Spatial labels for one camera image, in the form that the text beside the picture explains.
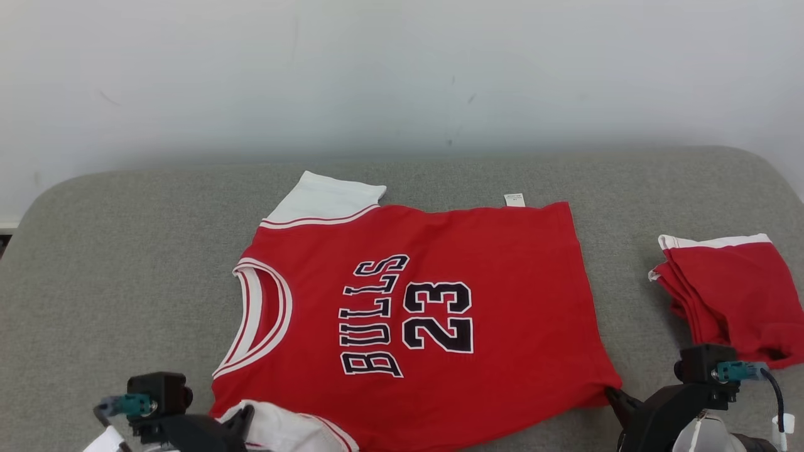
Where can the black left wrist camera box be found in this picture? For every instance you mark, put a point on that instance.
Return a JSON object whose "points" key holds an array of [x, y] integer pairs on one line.
{"points": [[163, 389]]}

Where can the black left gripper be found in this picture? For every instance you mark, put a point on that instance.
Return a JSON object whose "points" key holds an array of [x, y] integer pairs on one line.
{"points": [[201, 436]]}

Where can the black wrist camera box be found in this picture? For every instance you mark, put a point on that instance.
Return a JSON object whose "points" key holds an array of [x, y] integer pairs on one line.
{"points": [[163, 389], [700, 364]]}

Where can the teal left camera connector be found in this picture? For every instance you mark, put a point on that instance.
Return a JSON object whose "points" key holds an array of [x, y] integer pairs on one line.
{"points": [[135, 405]]}

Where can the red white basketball jersey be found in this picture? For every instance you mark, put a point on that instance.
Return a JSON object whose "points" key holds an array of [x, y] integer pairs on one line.
{"points": [[515, 282]]}

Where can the white paper tag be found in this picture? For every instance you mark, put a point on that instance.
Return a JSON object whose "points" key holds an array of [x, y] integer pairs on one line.
{"points": [[107, 442]]}

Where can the red basketball shorts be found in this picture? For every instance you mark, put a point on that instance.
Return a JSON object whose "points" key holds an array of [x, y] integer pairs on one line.
{"points": [[735, 295]]}

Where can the teal right camera connector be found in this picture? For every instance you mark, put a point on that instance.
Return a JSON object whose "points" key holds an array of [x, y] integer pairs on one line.
{"points": [[735, 371]]}

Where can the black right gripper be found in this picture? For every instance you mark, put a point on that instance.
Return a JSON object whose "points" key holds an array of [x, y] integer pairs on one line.
{"points": [[659, 420]]}

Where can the teal camera connector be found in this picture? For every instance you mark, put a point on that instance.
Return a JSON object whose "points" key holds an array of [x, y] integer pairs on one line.
{"points": [[135, 405], [735, 371]]}

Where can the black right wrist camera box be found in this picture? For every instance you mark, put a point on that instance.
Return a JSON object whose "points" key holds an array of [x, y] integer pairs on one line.
{"points": [[700, 364]]}

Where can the white wall baseboard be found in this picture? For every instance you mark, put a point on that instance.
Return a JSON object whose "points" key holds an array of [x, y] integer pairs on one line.
{"points": [[7, 225]]}

